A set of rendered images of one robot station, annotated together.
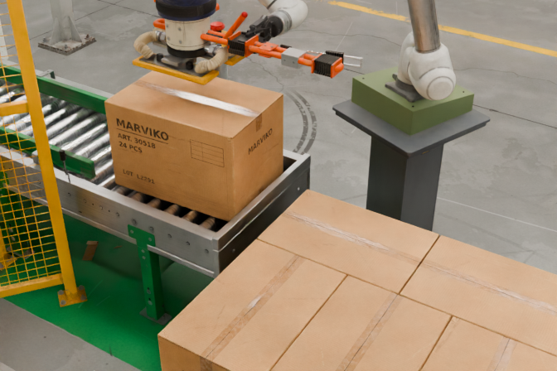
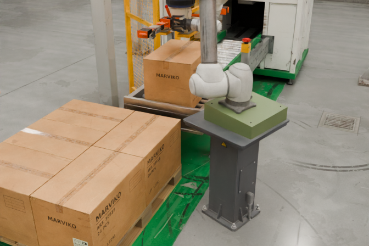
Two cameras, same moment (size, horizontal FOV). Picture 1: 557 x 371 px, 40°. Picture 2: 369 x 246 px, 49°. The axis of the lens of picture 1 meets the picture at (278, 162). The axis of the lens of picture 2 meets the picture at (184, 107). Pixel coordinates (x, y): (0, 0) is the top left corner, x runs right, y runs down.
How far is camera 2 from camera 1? 3.68 m
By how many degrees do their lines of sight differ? 70
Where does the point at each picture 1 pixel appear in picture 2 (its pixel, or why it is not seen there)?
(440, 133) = (211, 128)
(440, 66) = (197, 73)
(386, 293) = (92, 142)
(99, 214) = not seen: hidden behind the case
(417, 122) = (207, 113)
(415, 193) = (218, 171)
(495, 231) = not seen: outside the picture
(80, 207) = not seen: hidden behind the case
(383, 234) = (141, 140)
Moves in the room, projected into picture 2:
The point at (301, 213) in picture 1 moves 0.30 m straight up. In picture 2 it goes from (157, 118) to (156, 82)
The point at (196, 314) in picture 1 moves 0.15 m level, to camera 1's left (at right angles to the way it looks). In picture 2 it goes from (84, 104) to (85, 96)
